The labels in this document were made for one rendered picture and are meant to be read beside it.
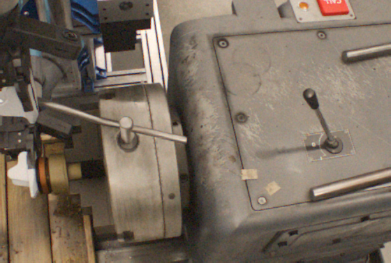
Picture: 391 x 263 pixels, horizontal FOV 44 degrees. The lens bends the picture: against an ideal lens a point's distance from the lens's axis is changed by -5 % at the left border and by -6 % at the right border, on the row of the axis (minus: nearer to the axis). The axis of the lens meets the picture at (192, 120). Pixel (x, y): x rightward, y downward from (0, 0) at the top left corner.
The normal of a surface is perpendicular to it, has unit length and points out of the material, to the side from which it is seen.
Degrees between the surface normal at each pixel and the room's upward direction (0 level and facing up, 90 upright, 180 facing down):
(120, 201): 46
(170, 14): 0
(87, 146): 52
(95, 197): 8
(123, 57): 0
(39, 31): 36
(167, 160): 23
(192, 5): 0
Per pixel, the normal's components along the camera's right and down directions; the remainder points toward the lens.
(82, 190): 0.05, -0.58
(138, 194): 0.17, 0.24
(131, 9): 0.16, 0.88
